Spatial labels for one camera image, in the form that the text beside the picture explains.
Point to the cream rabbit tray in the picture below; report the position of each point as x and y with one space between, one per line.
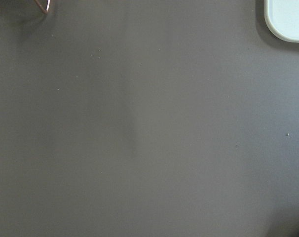
282 19

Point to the copper wire bottle rack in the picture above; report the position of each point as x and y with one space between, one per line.
43 5

